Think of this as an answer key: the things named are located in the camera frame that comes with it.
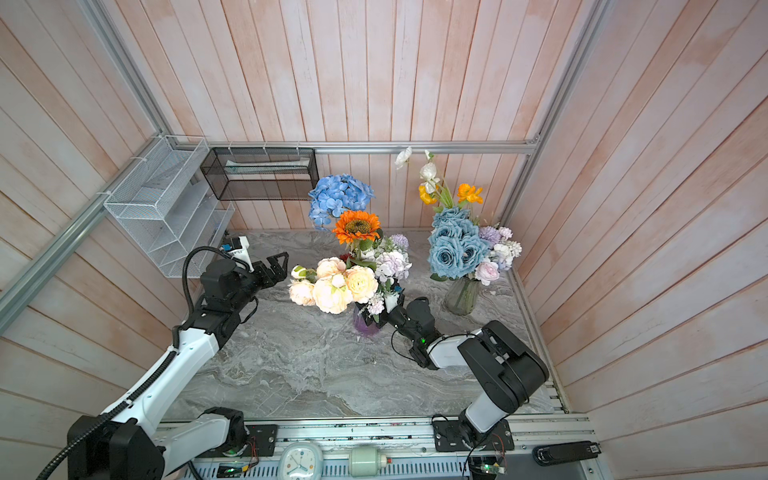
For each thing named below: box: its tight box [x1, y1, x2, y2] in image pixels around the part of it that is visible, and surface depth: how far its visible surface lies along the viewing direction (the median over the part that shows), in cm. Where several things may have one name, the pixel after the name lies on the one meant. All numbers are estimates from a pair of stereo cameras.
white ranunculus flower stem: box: [394, 146, 446, 199], surface depth 83 cm
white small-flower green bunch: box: [348, 234, 412, 316], surface depth 72 cm
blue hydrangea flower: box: [308, 173, 376, 230], surface depth 67 cm
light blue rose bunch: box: [428, 207, 491, 280], surface depth 68 cm
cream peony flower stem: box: [313, 265, 379, 315], surface depth 58 cm
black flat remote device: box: [532, 440, 602, 466], surface depth 71 cm
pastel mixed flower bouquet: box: [474, 225, 522, 286], surface depth 77 cm
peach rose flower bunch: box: [288, 257, 346, 307], surface depth 61 cm
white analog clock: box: [279, 442, 324, 480], surface depth 70 cm
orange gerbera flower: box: [332, 210, 383, 260], surface depth 62 cm
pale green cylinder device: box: [350, 446, 387, 478], surface depth 65 cm
